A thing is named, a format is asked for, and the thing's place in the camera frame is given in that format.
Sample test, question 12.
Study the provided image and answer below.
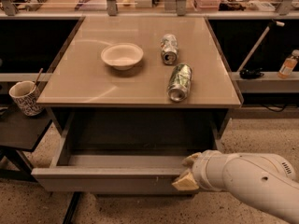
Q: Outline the crushed silver soda can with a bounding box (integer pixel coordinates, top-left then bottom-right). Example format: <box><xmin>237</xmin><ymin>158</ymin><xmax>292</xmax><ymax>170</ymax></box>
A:
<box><xmin>160</xmin><ymin>34</ymin><xmax>178</xmax><ymax>64</ymax></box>

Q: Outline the orange liquid bottle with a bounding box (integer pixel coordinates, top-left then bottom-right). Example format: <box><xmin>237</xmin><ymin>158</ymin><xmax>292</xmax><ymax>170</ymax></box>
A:
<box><xmin>278</xmin><ymin>49</ymin><xmax>299</xmax><ymax>78</ymax></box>

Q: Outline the white rod with black tip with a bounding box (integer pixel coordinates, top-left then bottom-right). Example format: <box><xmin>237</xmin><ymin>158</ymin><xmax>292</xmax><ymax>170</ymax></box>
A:
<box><xmin>237</xmin><ymin>20</ymin><xmax>285</xmax><ymax>72</ymax></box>

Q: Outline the black cable bundle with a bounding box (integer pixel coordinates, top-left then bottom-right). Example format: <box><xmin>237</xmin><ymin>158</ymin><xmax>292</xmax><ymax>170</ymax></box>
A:
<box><xmin>239</xmin><ymin>67</ymin><xmax>265</xmax><ymax>80</ymax></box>

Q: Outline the grey drawer cabinet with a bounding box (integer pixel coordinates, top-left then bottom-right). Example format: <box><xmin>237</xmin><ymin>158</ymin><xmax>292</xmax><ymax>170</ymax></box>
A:
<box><xmin>36</xmin><ymin>15</ymin><xmax>244</xmax><ymax>198</ymax></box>

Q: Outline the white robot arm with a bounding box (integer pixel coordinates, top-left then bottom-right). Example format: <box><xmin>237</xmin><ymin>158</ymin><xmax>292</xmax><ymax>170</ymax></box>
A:
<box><xmin>173</xmin><ymin>150</ymin><xmax>299</xmax><ymax>224</ymax></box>

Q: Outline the dark side table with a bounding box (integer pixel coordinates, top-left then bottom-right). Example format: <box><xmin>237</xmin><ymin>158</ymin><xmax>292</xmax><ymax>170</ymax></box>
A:
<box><xmin>0</xmin><ymin>105</ymin><xmax>51</xmax><ymax>182</ymax></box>

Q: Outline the grey top drawer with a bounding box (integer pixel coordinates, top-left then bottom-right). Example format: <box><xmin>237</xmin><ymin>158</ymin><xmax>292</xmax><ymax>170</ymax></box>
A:
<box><xmin>32</xmin><ymin>109</ymin><xmax>226</xmax><ymax>196</ymax></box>

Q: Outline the black coiled spring holder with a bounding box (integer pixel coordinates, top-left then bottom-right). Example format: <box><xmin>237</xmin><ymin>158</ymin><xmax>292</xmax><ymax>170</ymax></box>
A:
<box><xmin>25</xmin><ymin>0</ymin><xmax>48</xmax><ymax>11</ymax></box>

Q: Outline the crushed green soda can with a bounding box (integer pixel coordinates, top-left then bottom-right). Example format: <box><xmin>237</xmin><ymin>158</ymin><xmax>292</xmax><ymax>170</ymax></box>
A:
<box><xmin>167</xmin><ymin>63</ymin><xmax>192</xmax><ymax>102</ymax></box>

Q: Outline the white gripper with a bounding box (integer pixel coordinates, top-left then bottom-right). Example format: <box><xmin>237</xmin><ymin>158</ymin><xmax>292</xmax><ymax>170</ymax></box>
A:
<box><xmin>172</xmin><ymin>150</ymin><xmax>224</xmax><ymax>191</ymax></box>

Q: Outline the white paper bowl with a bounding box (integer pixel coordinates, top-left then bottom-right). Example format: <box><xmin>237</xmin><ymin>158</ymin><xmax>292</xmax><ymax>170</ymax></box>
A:
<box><xmin>101</xmin><ymin>43</ymin><xmax>144</xmax><ymax>70</ymax></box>

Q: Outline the patterned white mug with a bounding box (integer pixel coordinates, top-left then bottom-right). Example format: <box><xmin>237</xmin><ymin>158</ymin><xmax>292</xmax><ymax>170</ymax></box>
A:
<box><xmin>8</xmin><ymin>81</ymin><xmax>44</xmax><ymax>117</ymax></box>

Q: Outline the brown stirring stick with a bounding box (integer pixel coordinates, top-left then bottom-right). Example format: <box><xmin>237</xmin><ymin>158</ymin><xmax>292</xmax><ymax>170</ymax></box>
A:
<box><xmin>31</xmin><ymin>67</ymin><xmax>43</xmax><ymax>91</ymax></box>

